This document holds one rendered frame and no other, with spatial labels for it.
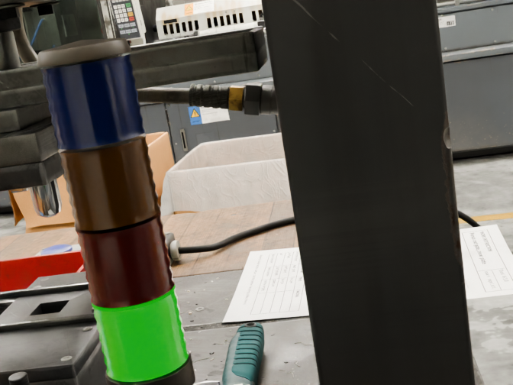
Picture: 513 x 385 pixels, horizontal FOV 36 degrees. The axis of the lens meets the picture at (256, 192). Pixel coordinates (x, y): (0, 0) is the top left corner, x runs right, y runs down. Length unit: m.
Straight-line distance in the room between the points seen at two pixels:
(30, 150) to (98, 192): 0.22
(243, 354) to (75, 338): 0.14
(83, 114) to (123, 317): 0.09
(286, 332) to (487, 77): 4.40
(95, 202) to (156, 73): 0.23
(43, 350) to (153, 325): 0.26
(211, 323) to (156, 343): 0.45
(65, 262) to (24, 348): 0.33
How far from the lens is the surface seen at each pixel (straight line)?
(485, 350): 2.71
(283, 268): 0.91
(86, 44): 0.33
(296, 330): 0.75
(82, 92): 0.33
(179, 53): 0.55
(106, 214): 0.33
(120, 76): 0.33
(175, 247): 1.00
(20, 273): 0.96
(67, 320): 0.64
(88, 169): 0.33
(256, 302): 0.83
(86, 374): 0.59
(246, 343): 0.68
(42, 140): 0.56
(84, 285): 0.71
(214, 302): 0.85
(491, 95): 5.10
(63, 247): 1.04
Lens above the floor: 1.20
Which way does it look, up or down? 14 degrees down
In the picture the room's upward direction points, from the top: 9 degrees counter-clockwise
